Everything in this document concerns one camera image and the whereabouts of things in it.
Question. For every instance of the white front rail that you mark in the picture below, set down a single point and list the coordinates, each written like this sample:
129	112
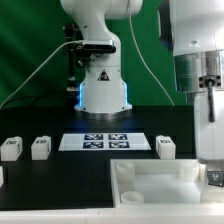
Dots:
212	213

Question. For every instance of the black camera stand pole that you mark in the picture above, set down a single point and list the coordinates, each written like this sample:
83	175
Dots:
71	30

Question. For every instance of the white square tabletop part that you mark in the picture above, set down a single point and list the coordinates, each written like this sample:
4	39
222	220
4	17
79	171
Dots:
143	182

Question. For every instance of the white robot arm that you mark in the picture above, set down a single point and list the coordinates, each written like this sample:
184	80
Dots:
193	31

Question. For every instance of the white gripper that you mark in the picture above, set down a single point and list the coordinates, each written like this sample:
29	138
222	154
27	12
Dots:
209	136

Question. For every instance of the white sheet with markers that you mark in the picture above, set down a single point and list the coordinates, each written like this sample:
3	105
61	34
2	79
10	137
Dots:
104	141

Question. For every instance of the black camera on base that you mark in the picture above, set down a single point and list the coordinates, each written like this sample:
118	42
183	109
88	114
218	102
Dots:
93	46

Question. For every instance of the white block left edge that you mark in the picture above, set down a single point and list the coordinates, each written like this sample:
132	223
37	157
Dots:
1	177

